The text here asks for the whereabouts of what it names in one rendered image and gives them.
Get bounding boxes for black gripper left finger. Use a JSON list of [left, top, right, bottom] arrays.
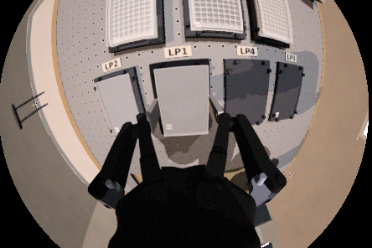
[[88, 99, 170, 211]]

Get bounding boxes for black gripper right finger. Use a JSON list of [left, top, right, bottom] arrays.
[[195, 95, 287, 210]]

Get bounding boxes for grey perforated base plate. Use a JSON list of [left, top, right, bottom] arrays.
[[56, 0, 323, 173]]

